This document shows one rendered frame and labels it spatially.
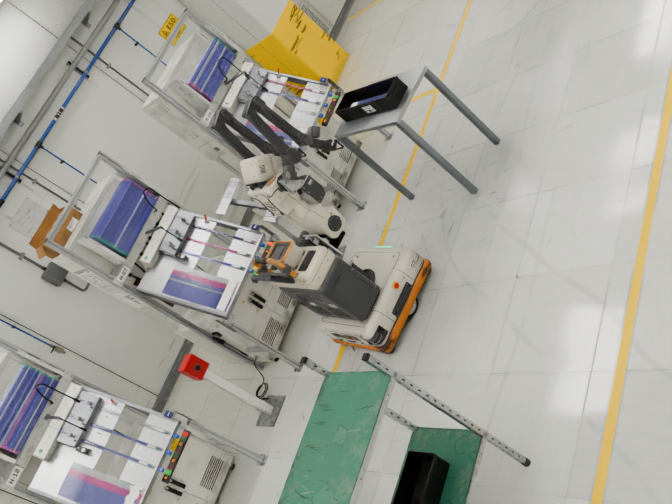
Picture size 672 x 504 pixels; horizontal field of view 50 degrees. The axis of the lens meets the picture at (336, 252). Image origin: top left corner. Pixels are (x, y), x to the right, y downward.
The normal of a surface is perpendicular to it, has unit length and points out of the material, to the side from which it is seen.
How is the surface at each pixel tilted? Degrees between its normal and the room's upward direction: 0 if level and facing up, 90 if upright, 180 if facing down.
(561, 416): 0
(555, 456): 0
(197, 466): 92
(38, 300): 90
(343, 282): 90
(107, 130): 90
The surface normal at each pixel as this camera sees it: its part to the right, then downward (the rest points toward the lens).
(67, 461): -0.04, -0.47
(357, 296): 0.55, 0.00
